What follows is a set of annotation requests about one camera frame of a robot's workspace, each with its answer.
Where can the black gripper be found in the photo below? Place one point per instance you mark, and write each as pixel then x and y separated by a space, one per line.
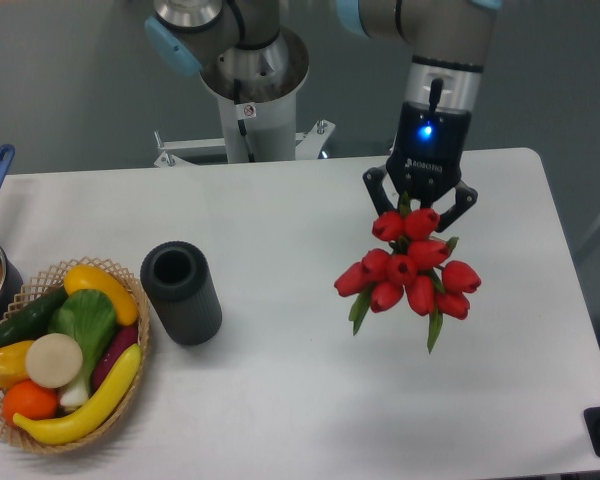
pixel 425 163

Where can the red tulip bouquet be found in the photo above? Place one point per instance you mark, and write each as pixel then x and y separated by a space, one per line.
pixel 416 266

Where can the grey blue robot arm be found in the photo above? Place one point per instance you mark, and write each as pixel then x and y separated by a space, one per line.
pixel 450 39

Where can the dark grey ribbed vase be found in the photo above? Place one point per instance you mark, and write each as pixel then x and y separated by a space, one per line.
pixel 176 278

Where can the purple eggplant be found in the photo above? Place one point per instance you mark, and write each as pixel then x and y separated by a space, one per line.
pixel 122 340

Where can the yellow squash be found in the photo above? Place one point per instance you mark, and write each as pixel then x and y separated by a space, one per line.
pixel 88 277

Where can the green bok choy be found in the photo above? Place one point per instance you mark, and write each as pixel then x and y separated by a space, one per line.
pixel 89 318

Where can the round beige disc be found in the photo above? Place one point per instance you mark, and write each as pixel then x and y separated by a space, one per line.
pixel 53 360

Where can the green cucumber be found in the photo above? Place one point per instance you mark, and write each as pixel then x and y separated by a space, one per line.
pixel 32 320

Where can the orange fruit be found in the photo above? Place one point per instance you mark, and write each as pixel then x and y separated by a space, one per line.
pixel 30 400

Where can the yellow bell pepper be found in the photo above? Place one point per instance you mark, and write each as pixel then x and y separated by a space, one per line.
pixel 13 363

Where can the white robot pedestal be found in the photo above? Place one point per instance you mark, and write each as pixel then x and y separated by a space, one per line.
pixel 255 74

